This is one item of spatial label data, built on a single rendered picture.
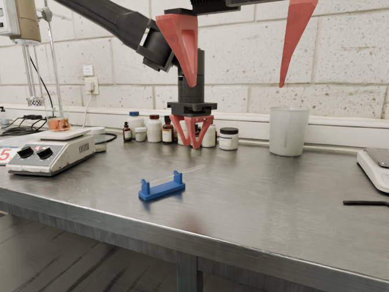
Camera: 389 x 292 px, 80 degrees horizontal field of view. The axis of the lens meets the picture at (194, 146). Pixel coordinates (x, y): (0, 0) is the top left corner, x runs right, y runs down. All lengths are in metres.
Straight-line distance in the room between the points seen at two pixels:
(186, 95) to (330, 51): 0.63
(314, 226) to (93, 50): 1.21
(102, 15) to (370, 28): 0.82
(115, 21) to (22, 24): 0.69
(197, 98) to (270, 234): 0.28
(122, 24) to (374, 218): 0.56
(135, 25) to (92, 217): 0.36
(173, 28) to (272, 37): 0.76
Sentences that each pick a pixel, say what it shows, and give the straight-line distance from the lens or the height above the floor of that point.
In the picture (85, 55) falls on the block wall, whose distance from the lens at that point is 1.39.
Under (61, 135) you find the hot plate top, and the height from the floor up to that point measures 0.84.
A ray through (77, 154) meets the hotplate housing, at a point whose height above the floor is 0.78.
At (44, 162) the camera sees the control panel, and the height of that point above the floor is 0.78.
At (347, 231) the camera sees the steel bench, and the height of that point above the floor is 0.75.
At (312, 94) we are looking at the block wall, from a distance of 0.97.
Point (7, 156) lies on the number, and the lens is 0.88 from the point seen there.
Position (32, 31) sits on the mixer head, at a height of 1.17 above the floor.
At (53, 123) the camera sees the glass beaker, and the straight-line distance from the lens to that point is 0.78.
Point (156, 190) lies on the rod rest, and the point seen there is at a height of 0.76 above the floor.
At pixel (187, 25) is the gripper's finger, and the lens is 0.28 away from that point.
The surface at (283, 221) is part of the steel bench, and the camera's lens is 0.43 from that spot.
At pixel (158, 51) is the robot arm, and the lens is 0.49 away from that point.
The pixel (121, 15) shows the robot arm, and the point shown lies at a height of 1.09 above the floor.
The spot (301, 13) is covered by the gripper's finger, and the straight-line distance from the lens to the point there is 0.22.
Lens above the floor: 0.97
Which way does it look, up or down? 14 degrees down
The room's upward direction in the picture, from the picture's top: straight up
